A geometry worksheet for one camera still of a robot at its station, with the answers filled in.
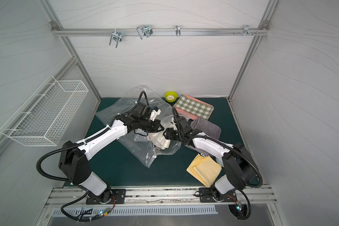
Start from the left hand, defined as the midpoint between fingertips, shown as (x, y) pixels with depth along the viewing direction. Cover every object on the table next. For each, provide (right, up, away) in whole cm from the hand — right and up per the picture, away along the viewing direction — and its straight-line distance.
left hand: (164, 129), depth 79 cm
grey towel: (+31, -2, +17) cm, 35 cm away
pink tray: (+18, +7, +32) cm, 38 cm away
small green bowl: (+3, +23, +40) cm, 47 cm away
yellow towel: (+24, -24, +3) cm, 34 cm away
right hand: (+1, -3, +7) cm, 8 cm away
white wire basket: (-57, +5, -11) cm, 59 cm away
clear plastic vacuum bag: (-11, -13, 0) cm, 17 cm away
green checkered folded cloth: (+23, +14, +36) cm, 45 cm away
